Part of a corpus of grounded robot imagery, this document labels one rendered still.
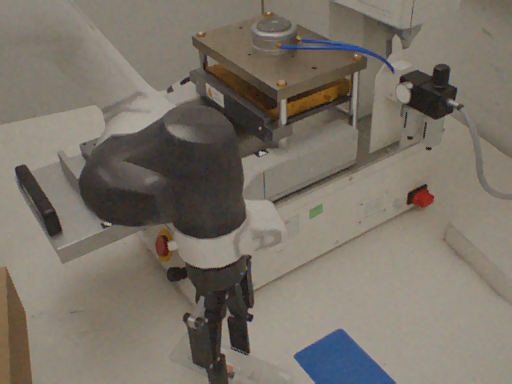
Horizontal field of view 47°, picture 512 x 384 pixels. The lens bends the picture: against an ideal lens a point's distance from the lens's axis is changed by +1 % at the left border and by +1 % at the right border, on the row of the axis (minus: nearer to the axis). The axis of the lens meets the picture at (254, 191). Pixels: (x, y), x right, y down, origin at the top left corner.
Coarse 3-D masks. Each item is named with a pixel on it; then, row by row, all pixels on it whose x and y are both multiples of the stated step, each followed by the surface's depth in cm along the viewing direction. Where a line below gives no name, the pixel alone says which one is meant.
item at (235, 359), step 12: (180, 348) 87; (228, 348) 87; (180, 360) 86; (192, 360) 86; (228, 360) 85; (240, 360) 85; (252, 360) 85; (228, 372) 84; (240, 372) 83; (252, 372) 83; (264, 372) 83; (276, 372) 83; (288, 372) 83
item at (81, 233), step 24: (48, 168) 98; (72, 168) 91; (24, 192) 93; (48, 192) 93; (72, 192) 92; (72, 216) 88; (96, 216) 87; (48, 240) 88; (72, 240) 83; (96, 240) 85
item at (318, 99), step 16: (224, 80) 102; (240, 80) 101; (336, 80) 100; (256, 96) 96; (304, 96) 96; (320, 96) 97; (336, 96) 99; (272, 112) 93; (288, 112) 95; (304, 112) 97
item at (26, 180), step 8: (16, 168) 91; (24, 168) 91; (24, 176) 89; (32, 176) 90; (24, 184) 88; (32, 184) 88; (32, 192) 86; (40, 192) 86; (32, 200) 86; (40, 200) 84; (48, 200) 85; (40, 208) 83; (48, 208) 83; (40, 216) 84; (48, 216) 82; (56, 216) 83; (48, 224) 83; (56, 224) 84; (48, 232) 84; (56, 232) 85
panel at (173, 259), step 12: (156, 228) 111; (168, 228) 107; (144, 240) 114; (168, 240) 107; (156, 252) 111; (168, 252) 107; (168, 264) 107; (180, 264) 104; (180, 288) 104; (192, 288) 101; (192, 300) 101
